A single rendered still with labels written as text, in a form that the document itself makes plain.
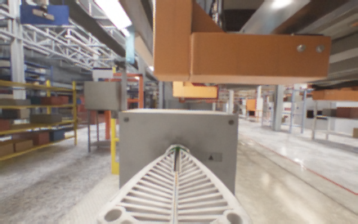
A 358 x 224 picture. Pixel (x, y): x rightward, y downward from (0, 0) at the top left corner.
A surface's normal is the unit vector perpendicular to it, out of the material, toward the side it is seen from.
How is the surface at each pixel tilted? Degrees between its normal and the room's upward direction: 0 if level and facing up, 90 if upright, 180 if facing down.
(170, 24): 90
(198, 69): 90
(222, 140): 90
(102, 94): 90
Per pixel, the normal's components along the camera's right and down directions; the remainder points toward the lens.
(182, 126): -0.01, 0.07
